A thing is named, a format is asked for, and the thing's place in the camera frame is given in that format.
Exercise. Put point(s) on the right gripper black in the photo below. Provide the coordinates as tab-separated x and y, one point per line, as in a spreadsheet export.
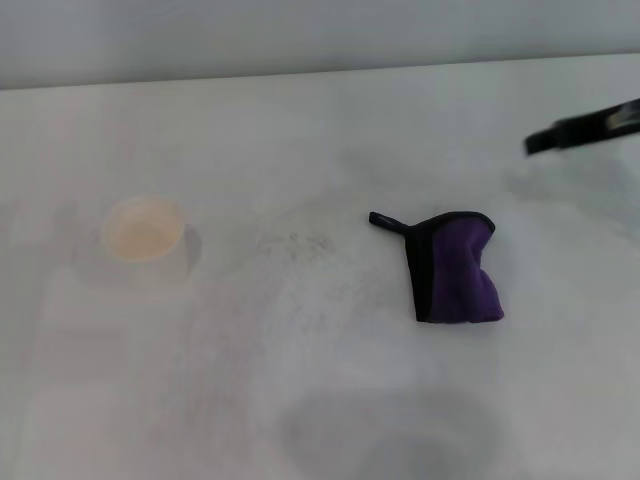
625	117

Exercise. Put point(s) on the purple rag with black trim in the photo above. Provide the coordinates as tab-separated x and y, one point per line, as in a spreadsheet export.
460	280

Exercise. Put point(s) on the white paper cup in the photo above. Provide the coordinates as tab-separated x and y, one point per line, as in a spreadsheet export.
145	235

